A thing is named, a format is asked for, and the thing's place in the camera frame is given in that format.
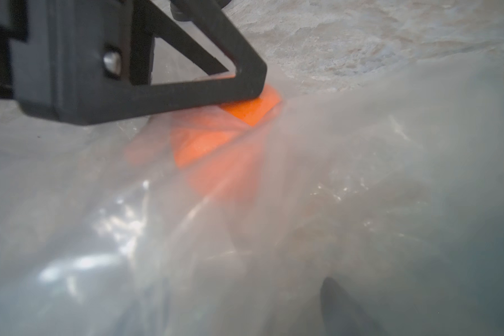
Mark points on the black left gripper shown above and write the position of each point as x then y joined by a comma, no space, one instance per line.
69,61

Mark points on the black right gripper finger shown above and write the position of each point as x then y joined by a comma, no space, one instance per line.
342,315

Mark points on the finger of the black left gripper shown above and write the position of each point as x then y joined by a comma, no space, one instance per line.
150,23

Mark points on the orange ball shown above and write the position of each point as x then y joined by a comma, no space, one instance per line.
216,151

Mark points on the clear zip-top bag blue seal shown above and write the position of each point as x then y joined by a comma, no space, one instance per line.
395,189

